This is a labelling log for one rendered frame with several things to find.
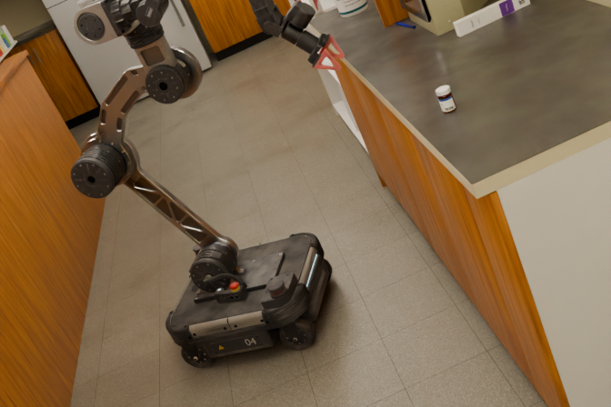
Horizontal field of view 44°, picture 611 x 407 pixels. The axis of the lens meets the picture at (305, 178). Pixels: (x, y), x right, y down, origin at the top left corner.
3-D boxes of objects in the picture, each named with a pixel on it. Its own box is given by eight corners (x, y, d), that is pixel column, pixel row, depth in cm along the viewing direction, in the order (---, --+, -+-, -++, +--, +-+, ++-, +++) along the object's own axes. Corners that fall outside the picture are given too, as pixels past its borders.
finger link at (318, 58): (347, 54, 237) (322, 38, 236) (345, 63, 231) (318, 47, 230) (336, 71, 241) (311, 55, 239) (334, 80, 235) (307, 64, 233)
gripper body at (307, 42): (326, 34, 240) (306, 23, 239) (323, 47, 232) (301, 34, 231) (316, 51, 244) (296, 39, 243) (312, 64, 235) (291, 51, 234)
